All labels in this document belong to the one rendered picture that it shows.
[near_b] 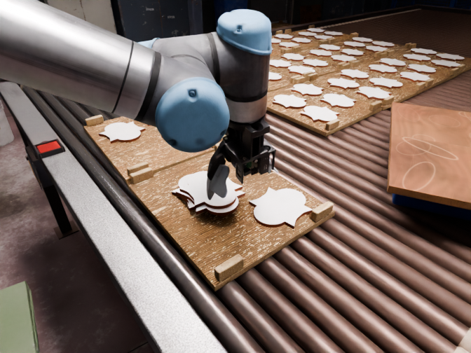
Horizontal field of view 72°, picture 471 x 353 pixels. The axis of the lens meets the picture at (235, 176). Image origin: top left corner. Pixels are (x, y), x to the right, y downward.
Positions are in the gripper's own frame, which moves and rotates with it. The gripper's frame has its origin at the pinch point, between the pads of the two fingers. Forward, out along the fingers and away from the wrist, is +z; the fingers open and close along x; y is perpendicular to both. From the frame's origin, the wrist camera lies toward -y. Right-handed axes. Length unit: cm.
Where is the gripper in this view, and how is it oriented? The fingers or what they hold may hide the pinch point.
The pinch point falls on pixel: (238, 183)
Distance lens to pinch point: 70.7
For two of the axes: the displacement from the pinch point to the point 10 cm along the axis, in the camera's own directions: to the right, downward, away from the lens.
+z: 0.1, 6.9, 7.2
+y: 5.1, 6.2, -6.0
